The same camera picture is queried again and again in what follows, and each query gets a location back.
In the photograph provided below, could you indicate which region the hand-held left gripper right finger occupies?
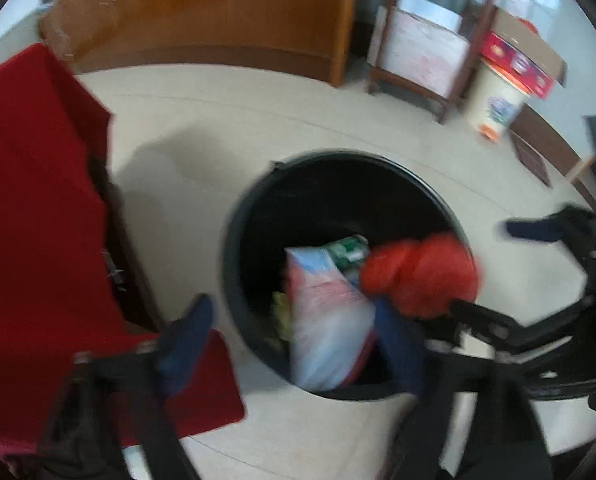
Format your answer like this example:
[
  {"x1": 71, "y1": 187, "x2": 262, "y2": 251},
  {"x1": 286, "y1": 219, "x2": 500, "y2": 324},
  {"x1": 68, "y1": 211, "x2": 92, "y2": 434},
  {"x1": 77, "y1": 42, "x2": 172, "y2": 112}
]
[{"x1": 374, "y1": 297, "x2": 556, "y2": 480}]

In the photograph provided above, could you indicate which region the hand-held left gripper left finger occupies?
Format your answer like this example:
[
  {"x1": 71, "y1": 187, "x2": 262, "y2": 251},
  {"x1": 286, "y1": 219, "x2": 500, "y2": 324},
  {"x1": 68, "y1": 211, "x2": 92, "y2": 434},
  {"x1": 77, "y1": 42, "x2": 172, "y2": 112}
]
[{"x1": 43, "y1": 294, "x2": 215, "y2": 480}]

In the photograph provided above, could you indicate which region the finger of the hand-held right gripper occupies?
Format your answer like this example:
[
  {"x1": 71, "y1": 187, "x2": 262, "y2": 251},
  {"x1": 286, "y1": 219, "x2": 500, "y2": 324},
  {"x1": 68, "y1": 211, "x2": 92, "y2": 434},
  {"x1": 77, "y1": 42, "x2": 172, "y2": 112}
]
[
  {"x1": 448, "y1": 297, "x2": 593, "y2": 361},
  {"x1": 505, "y1": 204, "x2": 596, "y2": 261}
]

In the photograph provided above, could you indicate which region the red plastic bag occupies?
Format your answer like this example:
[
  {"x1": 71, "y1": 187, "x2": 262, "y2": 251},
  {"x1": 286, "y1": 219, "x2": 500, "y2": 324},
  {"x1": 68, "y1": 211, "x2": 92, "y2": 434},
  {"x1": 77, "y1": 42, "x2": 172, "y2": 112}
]
[{"x1": 360, "y1": 232, "x2": 480, "y2": 320}]

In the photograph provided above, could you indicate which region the black round trash bin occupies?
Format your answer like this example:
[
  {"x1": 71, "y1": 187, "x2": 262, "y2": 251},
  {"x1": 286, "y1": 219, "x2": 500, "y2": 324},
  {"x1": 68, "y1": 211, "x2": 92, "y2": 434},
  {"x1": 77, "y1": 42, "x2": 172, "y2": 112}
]
[{"x1": 221, "y1": 149, "x2": 473, "y2": 402}]

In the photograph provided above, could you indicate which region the brown door mat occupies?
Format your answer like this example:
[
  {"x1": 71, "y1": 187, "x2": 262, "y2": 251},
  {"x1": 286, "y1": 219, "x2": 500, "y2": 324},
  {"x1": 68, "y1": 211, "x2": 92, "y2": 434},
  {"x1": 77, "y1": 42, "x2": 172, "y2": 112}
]
[{"x1": 512, "y1": 131, "x2": 553, "y2": 188}]

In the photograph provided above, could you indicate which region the white and pink plastic packet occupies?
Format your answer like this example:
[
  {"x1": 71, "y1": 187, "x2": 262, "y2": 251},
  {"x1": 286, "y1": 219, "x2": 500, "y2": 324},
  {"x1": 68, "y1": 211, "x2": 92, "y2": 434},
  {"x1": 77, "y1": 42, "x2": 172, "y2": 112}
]
[{"x1": 284, "y1": 246, "x2": 377, "y2": 392}]

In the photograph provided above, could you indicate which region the yellow green wrapper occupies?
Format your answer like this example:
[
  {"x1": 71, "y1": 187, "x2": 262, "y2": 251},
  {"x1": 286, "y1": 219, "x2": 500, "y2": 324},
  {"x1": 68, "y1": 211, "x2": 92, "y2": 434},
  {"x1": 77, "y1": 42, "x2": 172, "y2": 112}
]
[{"x1": 270, "y1": 291, "x2": 299, "y2": 346}]

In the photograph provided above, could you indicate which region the green printed wrapper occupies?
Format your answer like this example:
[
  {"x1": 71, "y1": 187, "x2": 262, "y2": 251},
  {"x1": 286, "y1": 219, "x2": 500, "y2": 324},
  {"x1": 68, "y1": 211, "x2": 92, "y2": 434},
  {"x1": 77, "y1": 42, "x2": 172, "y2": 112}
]
[{"x1": 323, "y1": 234, "x2": 371, "y2": 281}]

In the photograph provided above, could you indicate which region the cream floral plastic bin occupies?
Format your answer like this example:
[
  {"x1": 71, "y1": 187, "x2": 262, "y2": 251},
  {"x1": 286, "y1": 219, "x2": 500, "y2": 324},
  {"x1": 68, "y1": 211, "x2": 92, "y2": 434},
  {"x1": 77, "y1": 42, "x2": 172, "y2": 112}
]
[{"x1": 465, "y1": 57, "x2": 528, "y2": 143}]

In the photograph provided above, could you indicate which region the red printed carton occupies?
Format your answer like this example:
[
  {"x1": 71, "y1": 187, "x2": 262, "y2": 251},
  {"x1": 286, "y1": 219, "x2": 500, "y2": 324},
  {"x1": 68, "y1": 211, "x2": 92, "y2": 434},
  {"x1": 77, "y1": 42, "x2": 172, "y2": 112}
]
[{"x1": 480, "y1": 7, "x2": 568, "y2": 99}]

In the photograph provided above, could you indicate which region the dark wooden washstand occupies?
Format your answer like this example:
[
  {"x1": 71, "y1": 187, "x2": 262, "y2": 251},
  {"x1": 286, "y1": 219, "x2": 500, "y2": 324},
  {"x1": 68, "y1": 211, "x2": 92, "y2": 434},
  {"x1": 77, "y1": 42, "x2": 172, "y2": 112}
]
[{"x1": 367, "y1": 0, "x2": 501, "y2": 125}]

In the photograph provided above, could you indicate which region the red tablecloth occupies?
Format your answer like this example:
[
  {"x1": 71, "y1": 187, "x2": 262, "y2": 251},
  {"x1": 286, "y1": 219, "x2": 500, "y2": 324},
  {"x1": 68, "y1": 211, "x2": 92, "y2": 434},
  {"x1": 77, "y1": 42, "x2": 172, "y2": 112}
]
[{"x1": 0, "y1": 42, "x2": 246, "y2": 461}]

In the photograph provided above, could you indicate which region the long wooden sideboard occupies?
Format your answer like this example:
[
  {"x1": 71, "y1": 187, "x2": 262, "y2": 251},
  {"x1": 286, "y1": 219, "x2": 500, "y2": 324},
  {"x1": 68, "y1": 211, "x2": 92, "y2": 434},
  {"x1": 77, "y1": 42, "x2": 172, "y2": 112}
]
[{"x1": 38, "y1": 0, "x2": 363, "y2": 87}]

